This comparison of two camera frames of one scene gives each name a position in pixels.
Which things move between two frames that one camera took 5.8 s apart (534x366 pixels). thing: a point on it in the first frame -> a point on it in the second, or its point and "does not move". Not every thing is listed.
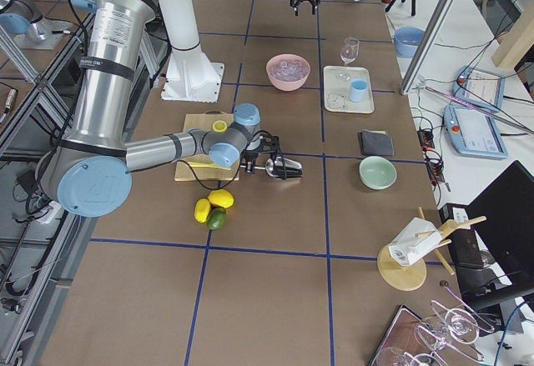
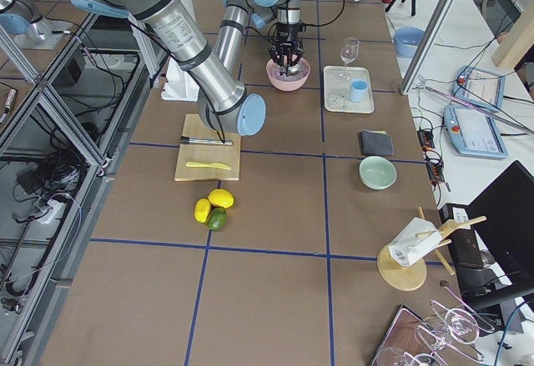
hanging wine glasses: [451, 333] does not move
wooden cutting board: [186, 172] does not move
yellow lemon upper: [221, 198] does not move
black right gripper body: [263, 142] -> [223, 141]
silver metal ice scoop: [282, 167] -> [294, 69]
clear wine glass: [349, 54] does not move
